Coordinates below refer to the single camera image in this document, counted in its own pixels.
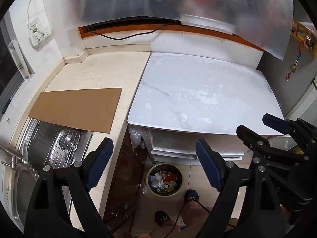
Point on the stainless steel sink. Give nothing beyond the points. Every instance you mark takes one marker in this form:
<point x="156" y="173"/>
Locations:
<point x="24" y="180"/>

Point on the hanging bell charm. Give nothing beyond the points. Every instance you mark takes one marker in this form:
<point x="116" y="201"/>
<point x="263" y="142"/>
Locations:
<point x="298" y="58"/>

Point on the wire sink rack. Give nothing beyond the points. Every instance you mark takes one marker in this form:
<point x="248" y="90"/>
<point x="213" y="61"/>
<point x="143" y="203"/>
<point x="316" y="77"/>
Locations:
<point x="55" y="145"/>

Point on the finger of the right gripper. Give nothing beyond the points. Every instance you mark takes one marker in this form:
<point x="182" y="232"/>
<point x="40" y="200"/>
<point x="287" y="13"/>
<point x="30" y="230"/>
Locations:
<point x="249" y="138"/>
<point x="276" y="124"/>

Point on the brown cardboard sheet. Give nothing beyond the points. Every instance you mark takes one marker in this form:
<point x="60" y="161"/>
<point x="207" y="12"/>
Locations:
<point x="87" y="109"/>

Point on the steel sink faucet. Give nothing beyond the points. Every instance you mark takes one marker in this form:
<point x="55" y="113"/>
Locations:
<point x="11" y="157"/>

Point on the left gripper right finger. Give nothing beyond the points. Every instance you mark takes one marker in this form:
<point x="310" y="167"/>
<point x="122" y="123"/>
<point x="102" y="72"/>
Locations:
<point x="215" y="167"/>

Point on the white wall power strip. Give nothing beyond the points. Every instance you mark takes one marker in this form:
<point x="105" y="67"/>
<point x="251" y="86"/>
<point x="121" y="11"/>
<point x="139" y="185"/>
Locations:
<point x="38" y="32"/>

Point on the dark blue slipper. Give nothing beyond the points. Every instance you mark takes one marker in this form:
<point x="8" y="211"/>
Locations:
<point x="191" y="196"/>
<point x="161" y="217"/>

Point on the frosted plastic sheet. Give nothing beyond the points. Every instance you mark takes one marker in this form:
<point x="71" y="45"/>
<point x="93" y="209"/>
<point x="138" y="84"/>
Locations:
<point x="264" y="23"/>

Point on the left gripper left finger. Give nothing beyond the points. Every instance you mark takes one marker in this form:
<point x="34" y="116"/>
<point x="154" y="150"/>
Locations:
<point x="96" y="162"/>

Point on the dark kitchen window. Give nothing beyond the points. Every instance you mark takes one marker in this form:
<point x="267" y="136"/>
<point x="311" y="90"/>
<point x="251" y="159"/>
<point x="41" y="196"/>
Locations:
<point x="10" y="77"/>

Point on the dark blue left slipper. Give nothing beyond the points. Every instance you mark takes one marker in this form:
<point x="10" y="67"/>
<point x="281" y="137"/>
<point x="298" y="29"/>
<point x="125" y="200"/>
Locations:
<point x="161" y="217"/>

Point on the dark blue right slipper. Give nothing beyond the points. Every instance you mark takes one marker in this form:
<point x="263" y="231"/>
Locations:
<point x="191" y="196"/>

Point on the round trash bin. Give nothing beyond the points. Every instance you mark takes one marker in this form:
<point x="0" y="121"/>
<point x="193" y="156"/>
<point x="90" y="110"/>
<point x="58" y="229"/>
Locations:
<point x="164" y="180"/>

